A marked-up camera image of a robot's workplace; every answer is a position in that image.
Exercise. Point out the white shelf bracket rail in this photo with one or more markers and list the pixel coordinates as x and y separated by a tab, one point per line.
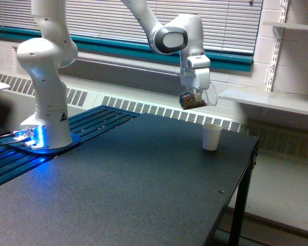
270	73

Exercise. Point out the white paper cup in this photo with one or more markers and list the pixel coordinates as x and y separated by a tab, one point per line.
211	135

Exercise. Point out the blue slotted mounting plate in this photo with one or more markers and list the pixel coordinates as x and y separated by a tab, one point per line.
16	159

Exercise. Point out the white wall shelf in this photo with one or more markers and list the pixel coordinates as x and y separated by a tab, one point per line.
273	100
292	26

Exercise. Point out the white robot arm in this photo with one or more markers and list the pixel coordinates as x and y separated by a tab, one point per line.
48	127

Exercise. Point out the white radiator heater cover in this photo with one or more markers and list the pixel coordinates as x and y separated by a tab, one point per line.
284	142

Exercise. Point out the clear plastic cup with contents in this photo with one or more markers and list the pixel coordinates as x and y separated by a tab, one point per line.
187	99

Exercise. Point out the black table leg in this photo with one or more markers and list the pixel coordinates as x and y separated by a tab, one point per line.
240	205

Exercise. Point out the white window blinds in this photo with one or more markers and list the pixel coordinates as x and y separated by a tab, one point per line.
229	26

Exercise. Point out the white upper wall shelf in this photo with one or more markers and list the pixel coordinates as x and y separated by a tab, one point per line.
292	26

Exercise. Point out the teal window sill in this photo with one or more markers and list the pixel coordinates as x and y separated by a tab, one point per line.
135	50

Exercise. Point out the white lower wall shelf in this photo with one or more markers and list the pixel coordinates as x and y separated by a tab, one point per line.
273	100

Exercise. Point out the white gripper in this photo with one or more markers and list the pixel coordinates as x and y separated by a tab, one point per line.
195	72

